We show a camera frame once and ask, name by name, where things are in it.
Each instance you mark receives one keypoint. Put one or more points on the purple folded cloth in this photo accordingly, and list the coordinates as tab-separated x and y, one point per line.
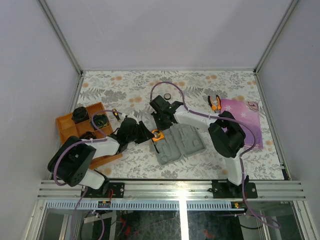
246	112

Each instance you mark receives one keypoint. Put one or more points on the orange wooden divided tray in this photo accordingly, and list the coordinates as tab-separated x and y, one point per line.
67	127

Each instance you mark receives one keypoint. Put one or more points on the small black tape roll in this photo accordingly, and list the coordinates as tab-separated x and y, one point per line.
167	96

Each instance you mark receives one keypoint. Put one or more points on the orange tape measure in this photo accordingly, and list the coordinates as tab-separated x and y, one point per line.
157	136

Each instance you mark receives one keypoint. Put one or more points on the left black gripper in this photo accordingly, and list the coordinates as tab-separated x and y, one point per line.
146	134

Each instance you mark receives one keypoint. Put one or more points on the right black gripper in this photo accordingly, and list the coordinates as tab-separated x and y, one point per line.
167	127

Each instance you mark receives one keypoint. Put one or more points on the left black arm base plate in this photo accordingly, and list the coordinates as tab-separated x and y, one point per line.
113	190

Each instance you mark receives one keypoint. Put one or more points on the black orange rolled belt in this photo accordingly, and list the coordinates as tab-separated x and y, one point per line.
88	135

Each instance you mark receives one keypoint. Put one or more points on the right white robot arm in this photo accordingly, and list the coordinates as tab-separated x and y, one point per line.
227	136

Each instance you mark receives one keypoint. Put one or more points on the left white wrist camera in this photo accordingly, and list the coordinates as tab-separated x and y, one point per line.
133	115

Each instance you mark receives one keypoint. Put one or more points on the aluminium front rail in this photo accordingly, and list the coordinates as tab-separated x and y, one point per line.
267	190

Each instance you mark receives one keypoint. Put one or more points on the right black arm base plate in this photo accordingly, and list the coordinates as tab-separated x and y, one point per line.
224	189

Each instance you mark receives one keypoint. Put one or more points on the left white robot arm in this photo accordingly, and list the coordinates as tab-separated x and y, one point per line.
71	164

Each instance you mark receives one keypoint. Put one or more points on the grey plastic tool case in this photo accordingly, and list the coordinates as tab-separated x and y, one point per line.
180	141

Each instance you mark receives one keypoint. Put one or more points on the yellow black screwdriver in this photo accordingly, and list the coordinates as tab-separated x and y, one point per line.
116	114

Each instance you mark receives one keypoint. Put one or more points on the orange black pliers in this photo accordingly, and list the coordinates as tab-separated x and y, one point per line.
215	104

